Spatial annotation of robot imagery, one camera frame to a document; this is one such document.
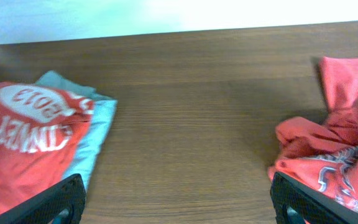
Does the orange-red t-shirt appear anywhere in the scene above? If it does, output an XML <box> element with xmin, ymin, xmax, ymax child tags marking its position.
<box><xmin>268</xmin><ymin>57</ymin><xmax>358</xmax><ymax>211</ymax></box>

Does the folded red printed t-shirt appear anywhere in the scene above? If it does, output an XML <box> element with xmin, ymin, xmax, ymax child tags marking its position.
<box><xmin>0</xmin><ymin>82</ymin><xmax>94</xmax><ymax>214</ymax></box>

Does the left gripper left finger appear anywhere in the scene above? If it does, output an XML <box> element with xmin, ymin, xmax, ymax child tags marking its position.
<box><xmin>0</xmin><ymin>174</ymin><xmax>86</xmax><ymax>224</ymax></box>

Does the folded light blue t-shirt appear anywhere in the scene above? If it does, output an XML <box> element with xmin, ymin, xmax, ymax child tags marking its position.
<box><xmin>35</xmin><ymin>70</ymin><xmax>117</xmax><ymax>189</ymax></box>

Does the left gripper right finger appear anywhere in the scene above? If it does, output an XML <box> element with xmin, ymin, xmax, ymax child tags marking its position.
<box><xmin>270</xmin><ymin>172</ymin><xmax>358</xmax><ymax>224</ymax></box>

